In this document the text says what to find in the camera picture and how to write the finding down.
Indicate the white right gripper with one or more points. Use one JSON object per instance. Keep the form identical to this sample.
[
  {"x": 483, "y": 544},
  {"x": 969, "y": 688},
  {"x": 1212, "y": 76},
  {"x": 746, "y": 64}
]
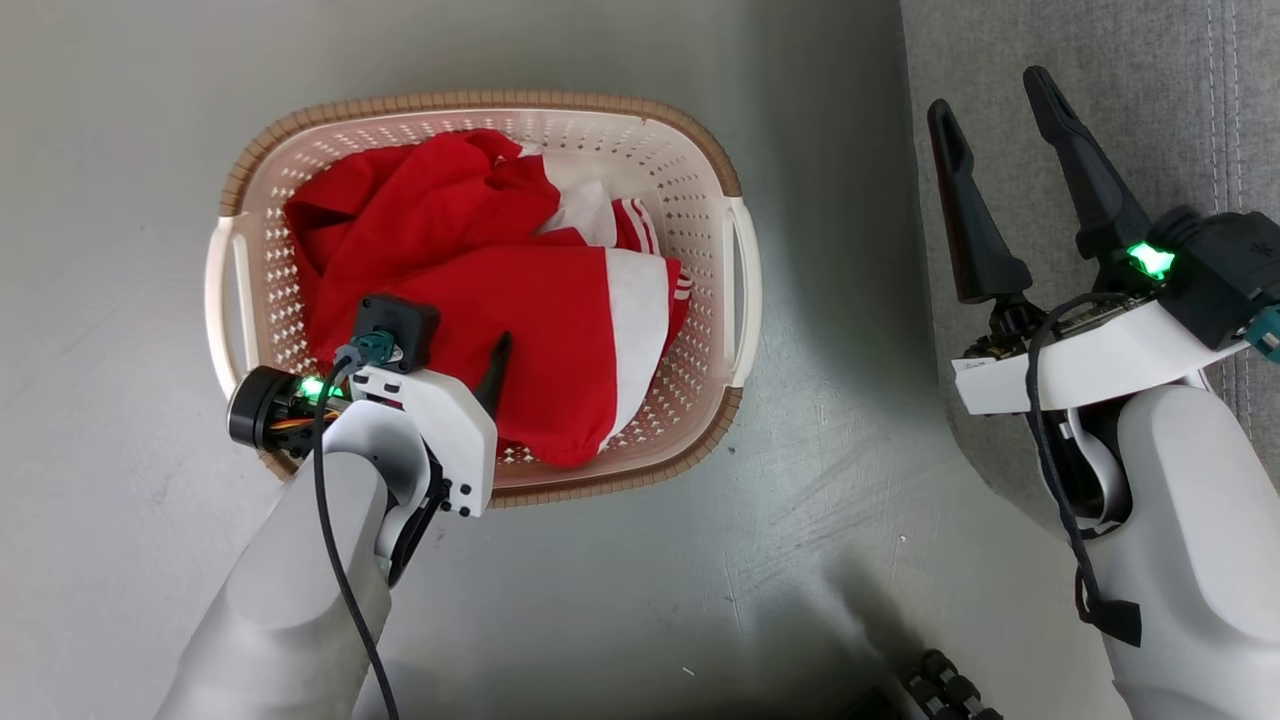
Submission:
[{"x": 1100, "y": 365}]

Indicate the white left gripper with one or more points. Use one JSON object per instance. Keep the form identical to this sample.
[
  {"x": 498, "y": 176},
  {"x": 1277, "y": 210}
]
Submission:
[{"x": 450, "y": 430}]

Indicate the red and white garment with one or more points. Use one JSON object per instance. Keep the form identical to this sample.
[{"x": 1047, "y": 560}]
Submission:
[{"x": 520, "y": 300}]

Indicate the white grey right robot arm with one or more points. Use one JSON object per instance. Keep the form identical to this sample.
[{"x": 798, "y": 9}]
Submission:
[{"x": 1200, "y": 550}]

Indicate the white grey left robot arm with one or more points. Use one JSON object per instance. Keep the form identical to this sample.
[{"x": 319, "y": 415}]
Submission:
[{"x": 290, "y": 600}]

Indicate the cream perforated plastic laundry basket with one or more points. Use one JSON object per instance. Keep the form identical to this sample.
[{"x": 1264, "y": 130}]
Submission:
[{"x": 690, "y": 180}]

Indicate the grey fabric sofa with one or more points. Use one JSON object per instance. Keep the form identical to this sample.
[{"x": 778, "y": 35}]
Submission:
[{"x": 1100, "y": 60}]

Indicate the black ribbed base wheel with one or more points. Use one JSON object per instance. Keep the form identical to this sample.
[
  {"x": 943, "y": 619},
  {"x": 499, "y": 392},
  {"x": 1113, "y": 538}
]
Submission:
[{"x": 945, "y": 690}]

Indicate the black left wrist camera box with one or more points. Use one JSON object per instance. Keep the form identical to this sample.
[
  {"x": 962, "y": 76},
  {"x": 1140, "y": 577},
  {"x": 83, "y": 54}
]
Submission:
[{"x": 405, "y": 318}]

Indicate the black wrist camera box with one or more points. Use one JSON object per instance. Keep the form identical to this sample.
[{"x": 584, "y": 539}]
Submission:
[
  {"x": 1230, "y": 270},
  {"x": 405, "y": 318}
]

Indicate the teal left camera connector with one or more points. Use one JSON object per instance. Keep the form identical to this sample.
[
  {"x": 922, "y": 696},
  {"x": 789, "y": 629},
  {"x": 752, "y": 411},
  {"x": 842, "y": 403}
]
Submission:
[{"x": 375, "y": 349}]

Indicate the teal camera connector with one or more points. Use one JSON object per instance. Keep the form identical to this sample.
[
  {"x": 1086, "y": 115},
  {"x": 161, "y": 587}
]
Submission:
[
  {"x": 1268, "y": 332},
  {"x": 375, "y": 349}
]

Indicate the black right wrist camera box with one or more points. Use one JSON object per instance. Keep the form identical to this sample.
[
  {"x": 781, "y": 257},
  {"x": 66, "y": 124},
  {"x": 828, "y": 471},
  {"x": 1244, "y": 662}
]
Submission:
[{"x": 1230, "y": 270}]

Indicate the teal right camera connector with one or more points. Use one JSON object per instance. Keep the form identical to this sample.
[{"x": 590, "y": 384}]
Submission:
[{"x": 1268, "y": 332}]

